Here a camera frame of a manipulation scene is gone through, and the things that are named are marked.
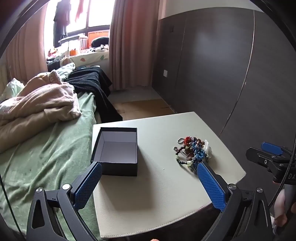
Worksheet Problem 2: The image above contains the orange storage box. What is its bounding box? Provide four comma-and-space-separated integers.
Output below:
87, 30, 110, 47

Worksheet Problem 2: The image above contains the pile of mixed bracelets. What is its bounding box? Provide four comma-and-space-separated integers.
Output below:
173, 136, 213, 173

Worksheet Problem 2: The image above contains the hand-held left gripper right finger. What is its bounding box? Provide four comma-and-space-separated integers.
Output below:
196, 161, 275, 241

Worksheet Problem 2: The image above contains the hanging dark garment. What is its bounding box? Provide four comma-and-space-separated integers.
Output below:
53, 0, 72, 47

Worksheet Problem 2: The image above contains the hanging pink garment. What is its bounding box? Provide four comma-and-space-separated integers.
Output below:
73, 0, 86, 23

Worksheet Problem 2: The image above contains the bed with green sheet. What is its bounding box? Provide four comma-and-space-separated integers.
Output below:
0, 91, 102, 238

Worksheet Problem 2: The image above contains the pink curtain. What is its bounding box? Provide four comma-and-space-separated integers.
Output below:
107, 0, 163, 91
4, 10, 49, 82

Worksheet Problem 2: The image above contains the flat cardboard sheet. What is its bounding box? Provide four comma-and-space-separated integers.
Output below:
113, 98, 175, 121

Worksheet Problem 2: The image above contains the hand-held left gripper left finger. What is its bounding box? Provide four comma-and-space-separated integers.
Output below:
26, 161, 102, 241

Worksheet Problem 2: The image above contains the printed window seat cushion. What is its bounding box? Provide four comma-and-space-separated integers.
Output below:
67, 47, 110, 68

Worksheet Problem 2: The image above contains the window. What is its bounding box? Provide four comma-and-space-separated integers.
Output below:
44, 0, 116, 54

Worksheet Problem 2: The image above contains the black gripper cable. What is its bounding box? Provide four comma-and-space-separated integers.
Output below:
268, 136, 296, 207

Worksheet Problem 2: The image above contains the person's right hand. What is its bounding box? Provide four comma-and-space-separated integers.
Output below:
273, 182, 296, 229

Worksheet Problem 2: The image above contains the black knitted blanket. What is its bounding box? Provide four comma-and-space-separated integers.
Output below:
62, 66, 123, 123

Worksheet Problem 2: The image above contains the pink fleece blanket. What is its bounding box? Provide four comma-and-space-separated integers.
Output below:
0, 70, 82, 154

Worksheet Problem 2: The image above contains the black cushion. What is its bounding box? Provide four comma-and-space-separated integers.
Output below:
91, 37, 110, 47

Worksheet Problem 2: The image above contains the pale green pillow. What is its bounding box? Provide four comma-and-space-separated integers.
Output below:
0, 77, 25, 100

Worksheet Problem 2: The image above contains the black jewelry box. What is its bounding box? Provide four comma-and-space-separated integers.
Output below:
91, 127, 138, 177

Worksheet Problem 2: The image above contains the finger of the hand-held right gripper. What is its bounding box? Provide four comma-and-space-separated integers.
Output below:
245, 147, 281, 173
261, 141, 294, 156

